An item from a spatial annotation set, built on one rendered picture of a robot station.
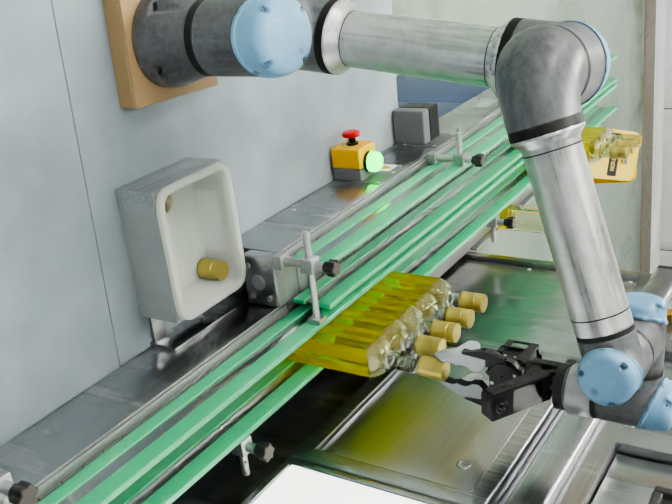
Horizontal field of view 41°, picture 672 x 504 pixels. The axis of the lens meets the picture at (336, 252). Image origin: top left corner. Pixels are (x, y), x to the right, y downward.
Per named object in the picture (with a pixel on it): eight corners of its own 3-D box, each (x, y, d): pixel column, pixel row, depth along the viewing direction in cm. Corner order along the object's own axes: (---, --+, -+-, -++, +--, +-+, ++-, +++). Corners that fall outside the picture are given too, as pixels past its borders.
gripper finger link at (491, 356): (463, 364, 141) (515, 381, 137) (459, 369, 139) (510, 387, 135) (466, 339, 139) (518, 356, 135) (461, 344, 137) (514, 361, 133)
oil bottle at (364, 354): (278, 359, 157) (383, 382, 146) (273, 331, 155) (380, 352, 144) (296, 345, 161) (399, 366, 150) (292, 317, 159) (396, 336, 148)
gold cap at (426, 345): (414, 358, 149) (438, 362, 147) (413, 339, 148) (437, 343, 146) (424, 349, 152) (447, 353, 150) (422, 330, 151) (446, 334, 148)
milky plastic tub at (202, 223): (143, 318, 145) (183, 326, 140) (115, 188, 137) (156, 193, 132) (210, 276, 158) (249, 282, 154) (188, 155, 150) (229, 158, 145)
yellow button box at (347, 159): (331, 179, 189) (361, 182, 185) (327, 145, 186) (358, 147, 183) (348, 169, 195) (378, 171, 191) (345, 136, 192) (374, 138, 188)
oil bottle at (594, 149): (522, 160, 247) (625, 166, 232) (522, 140, 245) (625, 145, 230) (530, 154, 252) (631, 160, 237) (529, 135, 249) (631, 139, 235)
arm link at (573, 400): (589, 427, 129) (588, 379, 126) (558, 421, 132) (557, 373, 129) (604, 401, 135) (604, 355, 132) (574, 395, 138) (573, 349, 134)
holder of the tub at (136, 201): (148, 345, 147) (183, 353, 143) (114, 189, 137) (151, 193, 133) (213, 302, 161) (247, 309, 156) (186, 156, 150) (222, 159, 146)
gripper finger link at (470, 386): (452, 378, 148) (503, 381, 143) (437, 396, 144) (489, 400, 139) (448, 362, 148) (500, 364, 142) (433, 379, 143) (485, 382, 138)
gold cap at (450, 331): (430, 342, 154) (453, 347, 151) (428, 324, 152) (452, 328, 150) (439, 333, 156) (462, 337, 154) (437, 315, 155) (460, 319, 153)
